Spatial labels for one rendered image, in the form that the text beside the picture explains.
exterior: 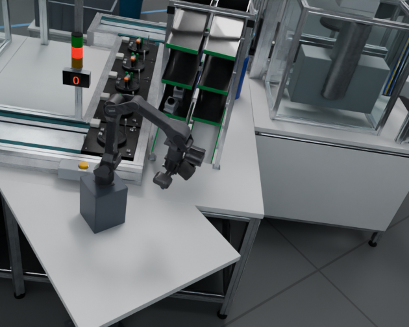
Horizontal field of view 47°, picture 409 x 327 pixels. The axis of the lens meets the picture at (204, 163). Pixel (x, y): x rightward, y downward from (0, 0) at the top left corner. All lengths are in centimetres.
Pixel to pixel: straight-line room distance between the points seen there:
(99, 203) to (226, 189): 68
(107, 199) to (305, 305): 161
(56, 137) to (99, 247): 67
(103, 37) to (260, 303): 200
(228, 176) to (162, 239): 55
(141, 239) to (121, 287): 25
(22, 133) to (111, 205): 70
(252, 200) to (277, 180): 81
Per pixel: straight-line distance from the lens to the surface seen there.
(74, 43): 217
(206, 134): 219
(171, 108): 204
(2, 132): 242
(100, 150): 219
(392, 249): 368
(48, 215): 205
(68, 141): 234
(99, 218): 191
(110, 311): 175
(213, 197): 219
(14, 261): 261
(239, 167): 241
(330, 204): 323
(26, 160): 223
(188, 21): 202
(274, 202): 315
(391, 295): 337
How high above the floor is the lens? 231
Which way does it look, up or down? 38 degrees down
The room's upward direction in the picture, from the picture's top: 12 degrees clockwise
